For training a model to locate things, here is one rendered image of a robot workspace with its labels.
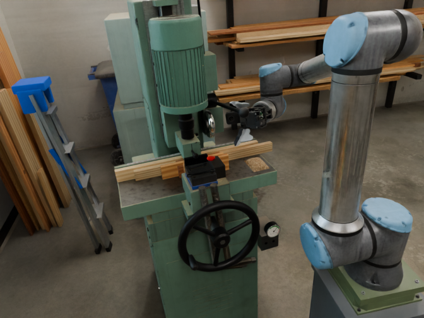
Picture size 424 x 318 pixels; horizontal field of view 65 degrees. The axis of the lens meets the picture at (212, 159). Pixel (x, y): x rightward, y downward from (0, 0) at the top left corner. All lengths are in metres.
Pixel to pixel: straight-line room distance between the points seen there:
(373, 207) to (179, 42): 0.80
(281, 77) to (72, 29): 2.59
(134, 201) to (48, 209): 1.58
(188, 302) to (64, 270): 1.07
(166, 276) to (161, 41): 0.91
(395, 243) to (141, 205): 0.83
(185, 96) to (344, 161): 0.55
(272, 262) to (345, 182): 1.30
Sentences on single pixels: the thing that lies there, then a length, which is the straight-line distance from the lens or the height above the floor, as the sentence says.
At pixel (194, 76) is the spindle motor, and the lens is 1.14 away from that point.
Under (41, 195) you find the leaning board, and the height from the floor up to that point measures 0.29.
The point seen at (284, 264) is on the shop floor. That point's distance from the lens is 2.19.
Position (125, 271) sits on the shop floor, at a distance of 2.25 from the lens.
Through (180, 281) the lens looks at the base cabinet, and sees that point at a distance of 1.48.
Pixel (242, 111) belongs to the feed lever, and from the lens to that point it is 1.05.
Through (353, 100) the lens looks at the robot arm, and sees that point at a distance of 0.88.
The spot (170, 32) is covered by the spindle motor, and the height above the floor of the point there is 1.44.
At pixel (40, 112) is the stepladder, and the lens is 1.98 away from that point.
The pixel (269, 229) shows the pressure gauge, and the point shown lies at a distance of 1.37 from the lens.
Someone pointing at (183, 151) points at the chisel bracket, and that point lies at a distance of 1.26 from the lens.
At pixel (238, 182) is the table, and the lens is 1.26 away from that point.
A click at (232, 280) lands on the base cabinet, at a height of 0.38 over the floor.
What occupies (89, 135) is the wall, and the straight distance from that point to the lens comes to 3.89.
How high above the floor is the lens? 1.57
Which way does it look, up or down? 29 degrees down
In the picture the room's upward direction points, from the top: 4 degrees counter-clockwise
